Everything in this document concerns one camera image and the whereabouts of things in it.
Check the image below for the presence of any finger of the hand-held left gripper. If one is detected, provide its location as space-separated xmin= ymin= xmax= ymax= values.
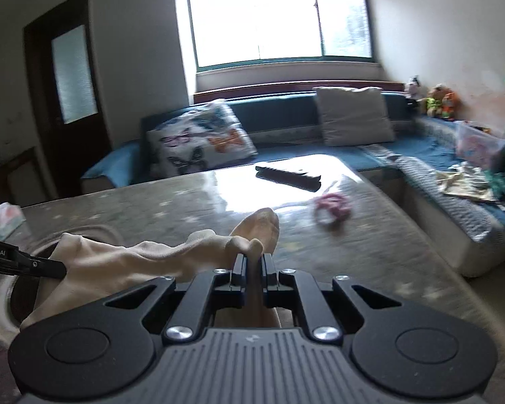
xmin=8 ymin=251 xmax=67 ymax=279

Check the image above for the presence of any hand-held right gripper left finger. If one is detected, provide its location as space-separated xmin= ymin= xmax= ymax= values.
xmin=103 ymin=253 xmax=250 ymax=343

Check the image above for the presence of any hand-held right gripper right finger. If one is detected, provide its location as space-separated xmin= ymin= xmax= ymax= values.
xmin=259 ymin=253 xmax=402 ymax=343

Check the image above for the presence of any beige garment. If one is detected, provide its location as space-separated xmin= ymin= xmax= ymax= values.
xmin=20 ymin=207 xmax=291 ymax=331

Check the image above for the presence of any pastel tissue box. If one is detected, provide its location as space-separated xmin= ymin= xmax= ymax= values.
xmin=0 ymin=203 xmax=26 ymax=242

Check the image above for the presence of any black remote control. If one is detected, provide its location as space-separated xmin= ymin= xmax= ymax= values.
xmin=255 ymin=164 xmax=323 ymax=193

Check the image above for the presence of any butterfly print pillow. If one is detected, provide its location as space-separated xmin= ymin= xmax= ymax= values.
xmin=146 ymin=99 xmax=258 ymax=179

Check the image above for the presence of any teal sofa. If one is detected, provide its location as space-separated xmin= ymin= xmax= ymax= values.
xmin=81 ymin=90 xmax=505 ymax=278

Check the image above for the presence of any dark door with frosted glass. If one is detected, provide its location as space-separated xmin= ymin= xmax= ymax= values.
xmin=24 ymin=0 xmax=112 ymax=186

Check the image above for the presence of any plain pale pillow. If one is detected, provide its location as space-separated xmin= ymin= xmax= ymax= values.
xmin=312 ymin=86 xmax=396 ymax=147

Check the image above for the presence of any pale printed cloth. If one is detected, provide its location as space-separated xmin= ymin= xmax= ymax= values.
xmin=437 ymin=163 xmax=499 ymax=202

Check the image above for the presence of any grey plush toy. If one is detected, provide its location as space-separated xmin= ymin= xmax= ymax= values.
xmin=405 ymin=76 xmax=424 ymax=106

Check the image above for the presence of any brown green plush toy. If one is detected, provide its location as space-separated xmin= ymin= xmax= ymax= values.
xmin=421 ymin=88 xmax=445 ymax=119

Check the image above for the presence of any clear plastic storage box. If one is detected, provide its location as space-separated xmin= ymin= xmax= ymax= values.
xmin=453 ymin=121 xmax=505 ymax=171

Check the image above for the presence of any green framed window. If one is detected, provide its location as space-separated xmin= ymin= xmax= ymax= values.
xmin=184 ymin=0 xmax=373 ymax=70

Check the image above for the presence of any orange plush toy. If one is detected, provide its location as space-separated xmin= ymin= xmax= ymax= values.
xmin=440 ymin=86 xmax=462 ymax=121

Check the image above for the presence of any pink hair tie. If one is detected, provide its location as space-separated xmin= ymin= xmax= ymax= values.
xmin=312 ymin=193 xmax=351 ymax=227

